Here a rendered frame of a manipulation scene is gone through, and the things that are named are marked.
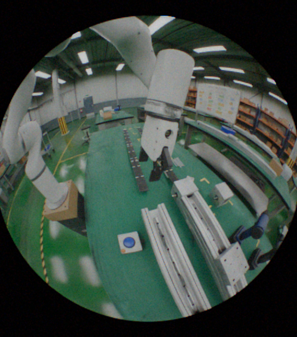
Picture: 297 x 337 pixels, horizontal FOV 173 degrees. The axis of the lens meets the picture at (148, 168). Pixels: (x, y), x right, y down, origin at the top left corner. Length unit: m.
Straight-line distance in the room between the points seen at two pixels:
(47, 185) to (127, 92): 11.32
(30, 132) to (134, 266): 0.69
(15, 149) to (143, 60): 0.50
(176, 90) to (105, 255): 0.59
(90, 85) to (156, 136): 11.31
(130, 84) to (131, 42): 11.48
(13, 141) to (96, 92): 10.97
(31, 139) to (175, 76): 0.54
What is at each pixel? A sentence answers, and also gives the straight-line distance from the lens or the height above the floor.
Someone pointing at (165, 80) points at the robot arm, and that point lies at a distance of 0.21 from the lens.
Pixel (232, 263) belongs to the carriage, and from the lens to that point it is 0.47.
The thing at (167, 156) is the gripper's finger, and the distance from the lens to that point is 0.21.
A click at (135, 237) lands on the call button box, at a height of 0.84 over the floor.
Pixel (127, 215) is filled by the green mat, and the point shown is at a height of 0.78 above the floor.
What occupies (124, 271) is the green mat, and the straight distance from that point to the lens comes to 0.48.
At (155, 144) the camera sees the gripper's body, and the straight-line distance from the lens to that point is 0.21.
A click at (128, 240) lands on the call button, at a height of 0.85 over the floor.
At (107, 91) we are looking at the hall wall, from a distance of 11.30.
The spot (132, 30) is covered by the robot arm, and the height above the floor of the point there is 1.40.
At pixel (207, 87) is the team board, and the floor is 1.83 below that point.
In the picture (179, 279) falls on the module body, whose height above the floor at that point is 0.84.
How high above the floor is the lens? 1.24
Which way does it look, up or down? 41 degrees down
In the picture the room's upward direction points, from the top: straight up
